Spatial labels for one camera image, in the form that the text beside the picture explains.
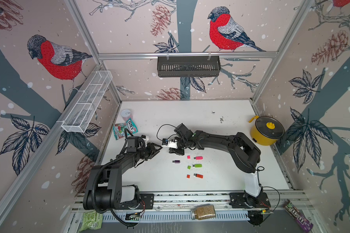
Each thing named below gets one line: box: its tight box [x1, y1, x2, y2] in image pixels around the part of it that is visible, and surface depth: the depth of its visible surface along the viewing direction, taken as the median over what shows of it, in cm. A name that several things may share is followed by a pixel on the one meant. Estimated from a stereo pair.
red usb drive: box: [193, 173, 204, 179], surface depth 83 cm
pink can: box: [120, 109, 133, 122], surface depth 109 cm
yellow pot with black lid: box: [248, 115, 285, 147], surface depth 90 cm
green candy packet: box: [112, 117, 139, 141], surface depth 103 cm
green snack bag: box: [78, 209, 104, 233], surface depth 69 cm
